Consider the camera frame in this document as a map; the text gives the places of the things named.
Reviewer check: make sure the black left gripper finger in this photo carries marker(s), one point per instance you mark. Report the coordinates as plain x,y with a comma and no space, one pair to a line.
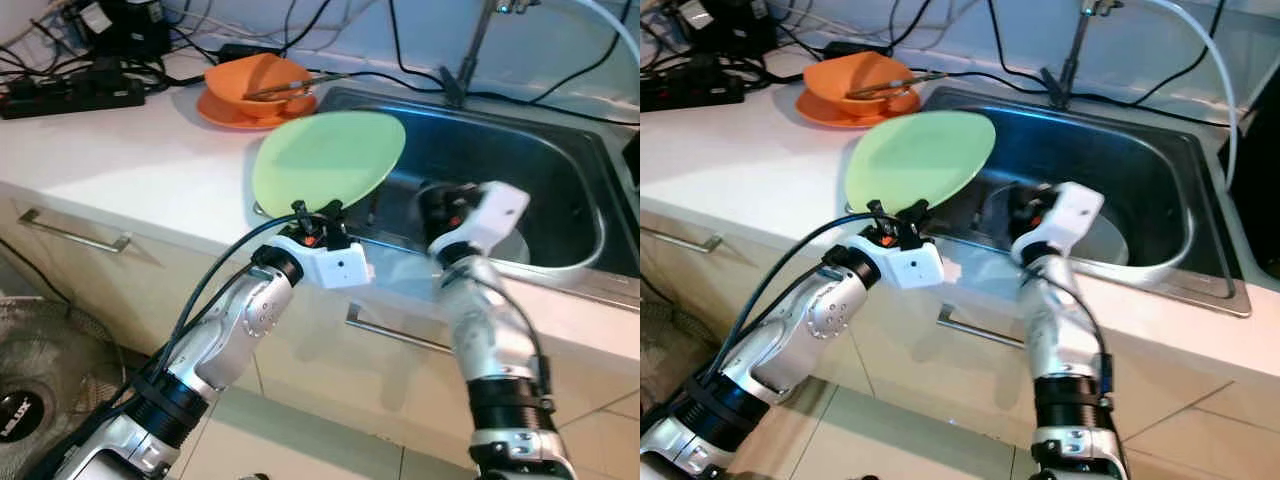
918,210
336,210
878,212
300,212

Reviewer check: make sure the green plate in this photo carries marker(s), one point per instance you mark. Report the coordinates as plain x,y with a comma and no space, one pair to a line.
920,160
330,160

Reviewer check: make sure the white bowl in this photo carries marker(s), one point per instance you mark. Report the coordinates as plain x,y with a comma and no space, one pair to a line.
1115,240
515,248

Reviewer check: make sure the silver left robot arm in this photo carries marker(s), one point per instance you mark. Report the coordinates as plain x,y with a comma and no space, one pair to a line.
820,320
240,320

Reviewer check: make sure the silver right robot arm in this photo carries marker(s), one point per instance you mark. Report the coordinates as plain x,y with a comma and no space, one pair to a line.
490,330
1060,330

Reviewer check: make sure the white kitchen cabinet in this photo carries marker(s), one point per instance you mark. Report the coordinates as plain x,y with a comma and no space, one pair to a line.
330,390
930,390

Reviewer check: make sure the stainless steel sink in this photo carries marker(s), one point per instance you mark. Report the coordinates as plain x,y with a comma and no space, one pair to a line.
1150,160
540,170

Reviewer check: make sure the orange plate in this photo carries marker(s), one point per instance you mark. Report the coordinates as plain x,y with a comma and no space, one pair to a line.
830,118
230,120

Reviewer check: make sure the metal utensil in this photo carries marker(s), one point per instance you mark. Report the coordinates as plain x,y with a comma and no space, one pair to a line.
890,86
290,88

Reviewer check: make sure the orange bowl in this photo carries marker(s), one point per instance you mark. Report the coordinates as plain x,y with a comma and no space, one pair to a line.
235,85
835,85

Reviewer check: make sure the metal faucet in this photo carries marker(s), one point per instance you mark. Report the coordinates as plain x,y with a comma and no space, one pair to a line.
1072,55
473,55

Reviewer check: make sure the black power strip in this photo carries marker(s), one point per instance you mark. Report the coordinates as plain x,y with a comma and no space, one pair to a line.
700,90
70,97

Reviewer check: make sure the black appliance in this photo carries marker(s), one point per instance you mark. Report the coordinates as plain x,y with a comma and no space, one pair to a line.
1255,200

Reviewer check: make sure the black power adapter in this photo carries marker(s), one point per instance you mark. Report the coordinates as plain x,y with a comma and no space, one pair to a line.
125,30
725,30

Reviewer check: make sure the grey floor fan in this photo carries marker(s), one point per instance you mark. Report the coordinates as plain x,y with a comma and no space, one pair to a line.
40,350

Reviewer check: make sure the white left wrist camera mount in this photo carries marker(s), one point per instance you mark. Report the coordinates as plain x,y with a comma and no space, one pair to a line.
915,268
335,268

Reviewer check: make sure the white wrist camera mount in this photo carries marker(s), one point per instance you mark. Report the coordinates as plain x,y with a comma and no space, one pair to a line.
1070,212
335,268
915,268
495,210

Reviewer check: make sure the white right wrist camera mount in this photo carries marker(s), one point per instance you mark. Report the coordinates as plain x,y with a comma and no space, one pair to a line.
1070,212
495,210

